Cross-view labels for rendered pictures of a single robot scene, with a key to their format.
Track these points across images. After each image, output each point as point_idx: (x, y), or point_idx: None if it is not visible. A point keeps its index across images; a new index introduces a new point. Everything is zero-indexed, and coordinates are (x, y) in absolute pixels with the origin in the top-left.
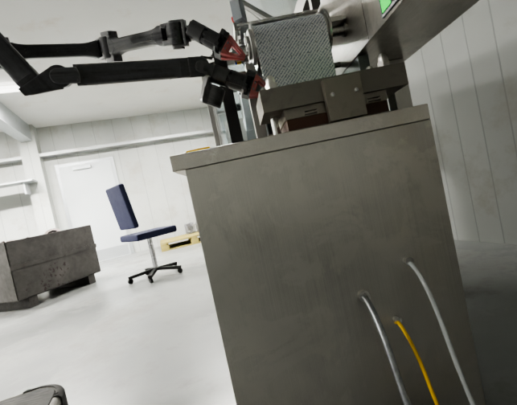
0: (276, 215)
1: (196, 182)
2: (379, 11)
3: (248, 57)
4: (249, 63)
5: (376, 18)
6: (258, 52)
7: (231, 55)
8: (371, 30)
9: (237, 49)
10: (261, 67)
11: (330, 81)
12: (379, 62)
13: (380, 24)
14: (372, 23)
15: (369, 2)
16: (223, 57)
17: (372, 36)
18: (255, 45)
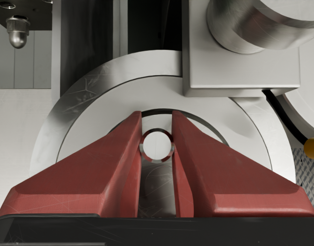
0: None
1: None
2: (2, 110)
3: (170, 127)
4: (184, 89)
5: (17, 107)
6: (52, 102)
7: (94, 141)
8: (45, 100)
9: (124, 193)
10: (52, 18)
11: None
12: (10, 30)
13: (8, 92)
14: (34, 106)
15: (31, 141)
16: (201, 189)
17: (45, 89)
18: (37, 140)
